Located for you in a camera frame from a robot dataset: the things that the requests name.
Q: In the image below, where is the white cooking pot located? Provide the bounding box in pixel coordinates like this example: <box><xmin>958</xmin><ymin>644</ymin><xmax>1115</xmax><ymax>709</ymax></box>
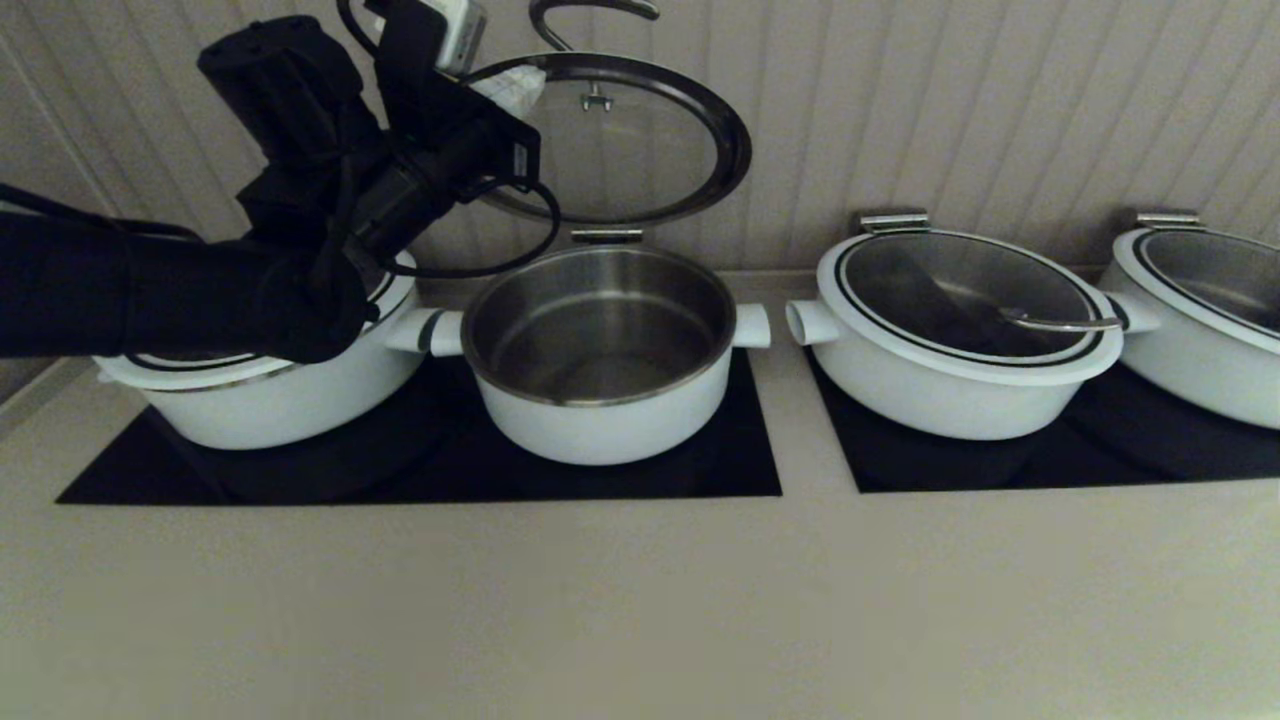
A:
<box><xmin>1100</xmin><ymin>285</ymin><xmax>1280</xmax><ymax>431</ymax></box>
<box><xmin>432</xmin><ymin>243</ymin><xmax>773</xmax><ymax>467</ymax></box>
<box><xmin>786</xmin><ymin>296</ymin><xmax>1131</xmax><ymax>441</ymax></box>
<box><xmin>95</xmin><ymin>255</ymin><xmax>441</xmax><ymax>451</ymax></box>

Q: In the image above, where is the black glass cooktop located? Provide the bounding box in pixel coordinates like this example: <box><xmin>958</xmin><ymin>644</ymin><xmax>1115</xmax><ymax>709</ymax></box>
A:
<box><xmin>55</xmin><ymin>350</ymin><xmax>783</xmax><ymax>506</ymax></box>
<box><xmin>805</xmin><ymin>350</ymin><xmax>1280</xmax><ymax>494</ymax></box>

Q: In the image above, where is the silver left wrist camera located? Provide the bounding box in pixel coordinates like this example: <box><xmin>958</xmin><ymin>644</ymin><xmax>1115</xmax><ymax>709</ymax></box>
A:
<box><xmin>420</xmin><ymin>0</ymin><xmax>489</xmax><ymax>77</ymax></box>

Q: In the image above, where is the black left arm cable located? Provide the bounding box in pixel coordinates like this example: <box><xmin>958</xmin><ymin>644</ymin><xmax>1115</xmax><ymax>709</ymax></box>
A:
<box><xmin>335</xmin><ymin>0</ymin><xmax>387</xmax><ymax>57</ymax></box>
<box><xmin>405</xmin><ymin>175</ymin><xmax>564</xmax><ymax>280</ymax></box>

